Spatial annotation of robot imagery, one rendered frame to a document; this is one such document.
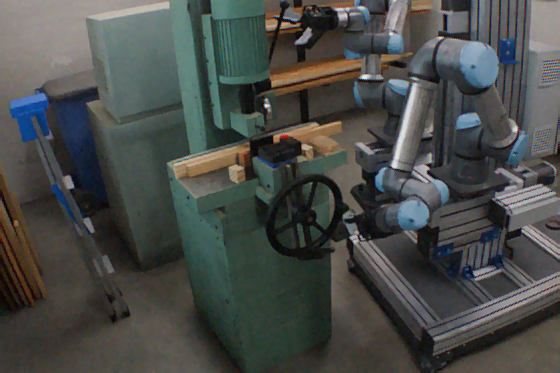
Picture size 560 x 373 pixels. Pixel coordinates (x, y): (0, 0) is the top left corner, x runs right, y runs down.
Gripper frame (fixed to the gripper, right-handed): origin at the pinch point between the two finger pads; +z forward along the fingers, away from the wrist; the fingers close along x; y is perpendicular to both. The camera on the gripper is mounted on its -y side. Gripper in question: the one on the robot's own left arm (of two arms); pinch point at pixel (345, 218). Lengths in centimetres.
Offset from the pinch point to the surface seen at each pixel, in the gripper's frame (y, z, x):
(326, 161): -19.5, 15.9, 9.7
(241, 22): -69, -3, -14
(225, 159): -31.5, 26.9, -22.6
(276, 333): 41, 50, -18
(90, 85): -117, 173, -43
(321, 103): -81, 271, 184
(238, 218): -10.6, 21.0, -27.0
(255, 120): -40.6, 17.0, -11.4
